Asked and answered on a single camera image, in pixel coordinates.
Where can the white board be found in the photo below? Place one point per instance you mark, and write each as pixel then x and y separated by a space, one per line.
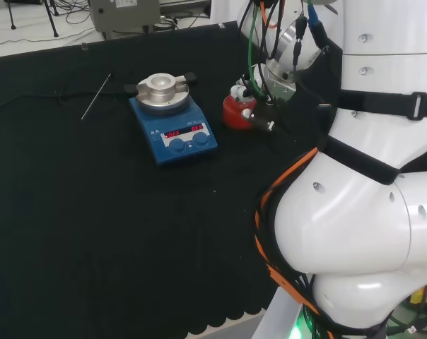
pixel 222 10

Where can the blue-base magnetic stirrer heater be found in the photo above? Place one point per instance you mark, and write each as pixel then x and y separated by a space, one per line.
pixel 185 148

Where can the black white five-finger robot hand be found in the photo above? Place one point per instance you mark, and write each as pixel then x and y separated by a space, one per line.
pixel 277 88

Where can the yellow stop button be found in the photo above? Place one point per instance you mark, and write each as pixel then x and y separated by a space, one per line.
pixel 420 295

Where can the black bench cloth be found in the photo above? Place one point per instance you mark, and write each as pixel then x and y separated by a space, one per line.
pixel 93 212

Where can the clear glass round-bottom flask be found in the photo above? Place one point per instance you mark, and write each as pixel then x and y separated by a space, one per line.
pixel 242 100

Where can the grey metal cabinet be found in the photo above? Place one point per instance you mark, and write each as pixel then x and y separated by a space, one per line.
pixel 128 14

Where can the thin metal temperature probe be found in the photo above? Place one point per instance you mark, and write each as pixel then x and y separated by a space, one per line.
pixel 95 99

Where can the black tripod leg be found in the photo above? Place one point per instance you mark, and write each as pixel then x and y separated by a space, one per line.
pixel 12 17
pixel 53 24

